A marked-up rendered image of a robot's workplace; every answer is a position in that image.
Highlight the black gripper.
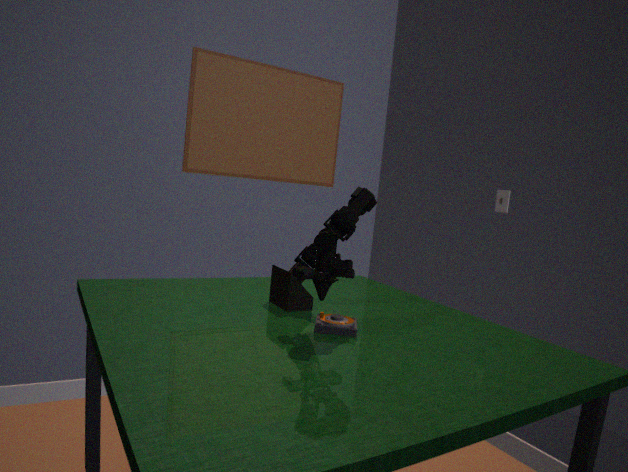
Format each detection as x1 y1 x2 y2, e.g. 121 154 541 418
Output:
292 251 355 301

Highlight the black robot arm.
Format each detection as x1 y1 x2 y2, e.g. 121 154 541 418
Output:
288 187 377 278

